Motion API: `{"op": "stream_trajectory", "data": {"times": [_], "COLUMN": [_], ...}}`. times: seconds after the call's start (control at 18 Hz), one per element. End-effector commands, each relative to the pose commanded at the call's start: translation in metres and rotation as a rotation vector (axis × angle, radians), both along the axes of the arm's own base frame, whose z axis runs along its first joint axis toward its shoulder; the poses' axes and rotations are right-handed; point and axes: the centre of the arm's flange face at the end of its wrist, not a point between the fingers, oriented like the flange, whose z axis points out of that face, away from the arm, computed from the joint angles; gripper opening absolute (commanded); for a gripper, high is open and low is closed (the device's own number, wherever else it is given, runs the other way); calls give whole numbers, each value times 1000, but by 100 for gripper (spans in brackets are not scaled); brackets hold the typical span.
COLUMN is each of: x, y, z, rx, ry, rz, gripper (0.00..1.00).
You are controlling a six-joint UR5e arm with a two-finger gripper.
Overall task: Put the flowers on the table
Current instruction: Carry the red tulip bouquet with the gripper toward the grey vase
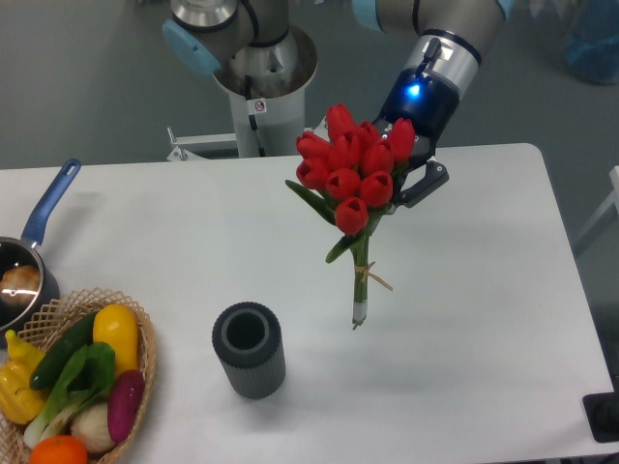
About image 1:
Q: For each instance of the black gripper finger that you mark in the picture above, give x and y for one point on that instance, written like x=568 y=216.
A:
x=436 y=175

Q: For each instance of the dark grey ribbed vase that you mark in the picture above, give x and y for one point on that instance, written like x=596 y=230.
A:
x=247 y=339

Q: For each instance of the red tulip bouquet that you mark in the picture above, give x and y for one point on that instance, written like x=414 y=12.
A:
x=349 y=179

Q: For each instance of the black device at table edge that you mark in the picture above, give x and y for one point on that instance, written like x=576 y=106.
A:
x=602 y=413

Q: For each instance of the blue object in background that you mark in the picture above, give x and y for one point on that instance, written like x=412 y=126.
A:
x=590 y=48

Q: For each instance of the purple eggplant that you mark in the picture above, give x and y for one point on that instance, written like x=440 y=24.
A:
x=123 y=404

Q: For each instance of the woven wicker basket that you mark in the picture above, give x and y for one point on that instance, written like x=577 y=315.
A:
x=46 y=326

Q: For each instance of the orange fruit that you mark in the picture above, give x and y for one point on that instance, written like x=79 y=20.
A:
x=62 y=449

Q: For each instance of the bread roll in pan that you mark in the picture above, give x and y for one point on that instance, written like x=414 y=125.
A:
x=19 y=286

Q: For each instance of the white onion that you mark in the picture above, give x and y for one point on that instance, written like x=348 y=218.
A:
x=90 y=427

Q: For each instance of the yellow squash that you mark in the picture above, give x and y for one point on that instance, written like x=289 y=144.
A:
x=116 y=326

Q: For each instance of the green bok choy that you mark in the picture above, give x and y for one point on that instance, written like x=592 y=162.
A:
x=88 y=375

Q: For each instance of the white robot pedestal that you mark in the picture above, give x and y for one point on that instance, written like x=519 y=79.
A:
x=266 y=88

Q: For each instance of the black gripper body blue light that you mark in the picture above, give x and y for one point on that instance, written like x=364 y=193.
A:
x=428 y=101

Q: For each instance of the blue handled saucepan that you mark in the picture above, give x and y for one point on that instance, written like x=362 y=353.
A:
x=23 y=251

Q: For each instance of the green cucumber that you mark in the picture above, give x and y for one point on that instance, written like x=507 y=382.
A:
x=51 y=366

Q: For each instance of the yellow bell pepper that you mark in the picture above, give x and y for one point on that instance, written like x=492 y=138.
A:
x=19 y=402

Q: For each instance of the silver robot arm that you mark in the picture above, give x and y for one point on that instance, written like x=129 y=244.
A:
x=453 y=37

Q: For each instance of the white furniture leg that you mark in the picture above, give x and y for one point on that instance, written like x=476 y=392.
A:
x=601 y=218

